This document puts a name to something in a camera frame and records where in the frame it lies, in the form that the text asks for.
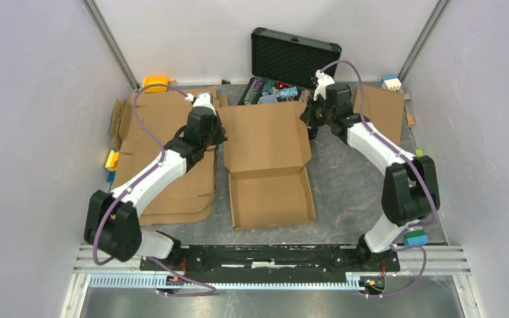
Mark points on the yellow orange toy block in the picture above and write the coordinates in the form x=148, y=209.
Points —
x=111, y=161

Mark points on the folded brown cardboard box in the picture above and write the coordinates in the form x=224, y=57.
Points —
x=384, y=108

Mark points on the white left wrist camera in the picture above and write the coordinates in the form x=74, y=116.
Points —
x=201, y=104

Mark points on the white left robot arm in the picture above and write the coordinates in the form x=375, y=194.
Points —
x=112, y=226

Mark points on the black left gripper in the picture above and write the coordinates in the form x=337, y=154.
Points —
x=221, y=137

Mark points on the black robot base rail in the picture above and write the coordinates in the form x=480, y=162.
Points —
x=277, y=263

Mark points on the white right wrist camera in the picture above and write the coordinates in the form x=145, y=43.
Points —
x=322, y=81

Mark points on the blue white toy block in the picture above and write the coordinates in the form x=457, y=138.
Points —
x=391, y=83

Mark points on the stack of flat cardboard sheets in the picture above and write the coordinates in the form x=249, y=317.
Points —
x=146, y=124

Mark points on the small wooden cube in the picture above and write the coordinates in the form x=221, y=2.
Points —
x=410, y=120

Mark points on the black poker chip case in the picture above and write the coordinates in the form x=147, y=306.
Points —
x=283, y=66

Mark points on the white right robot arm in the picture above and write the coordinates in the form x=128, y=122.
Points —
x=410, y=191

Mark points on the blue green block stack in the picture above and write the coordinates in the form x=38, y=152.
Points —
x=417, y=237

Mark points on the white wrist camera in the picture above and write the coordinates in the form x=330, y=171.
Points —
x=201, y=104
x=322, y=81

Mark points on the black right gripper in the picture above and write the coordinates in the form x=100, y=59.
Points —
x=307, y=117

